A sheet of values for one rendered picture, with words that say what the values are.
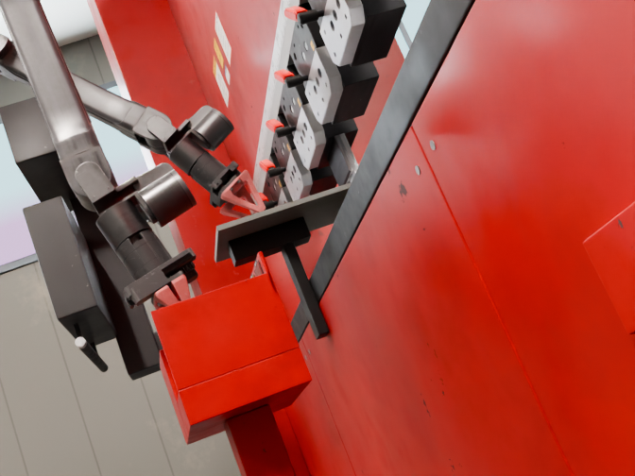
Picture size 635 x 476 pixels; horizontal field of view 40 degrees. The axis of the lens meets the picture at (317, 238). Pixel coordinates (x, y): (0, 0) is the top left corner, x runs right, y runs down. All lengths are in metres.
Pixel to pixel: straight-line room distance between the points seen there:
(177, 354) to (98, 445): 4.47
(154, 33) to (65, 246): 0.70
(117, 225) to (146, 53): 1.60
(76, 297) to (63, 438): 3.07
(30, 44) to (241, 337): 0.51
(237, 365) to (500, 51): 0.56
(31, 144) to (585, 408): 2.26
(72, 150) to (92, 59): 5.12
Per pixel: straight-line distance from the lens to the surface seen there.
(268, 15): 1.71
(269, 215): 1.51
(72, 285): 2.60
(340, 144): 1.61
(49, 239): 2.65
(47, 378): 5.67
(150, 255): 1.15
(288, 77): 1.54
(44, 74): 1.27
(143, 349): 2.95
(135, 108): 1.68
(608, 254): 0.60
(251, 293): 1.11
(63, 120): 1.23
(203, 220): 2.49
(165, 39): 2.75
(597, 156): 0.62
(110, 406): 5.56
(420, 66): 0.83
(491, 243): 0.80
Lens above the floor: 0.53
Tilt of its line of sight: 15 degrees up
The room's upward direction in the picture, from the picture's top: 22 degrees counter-clockwise
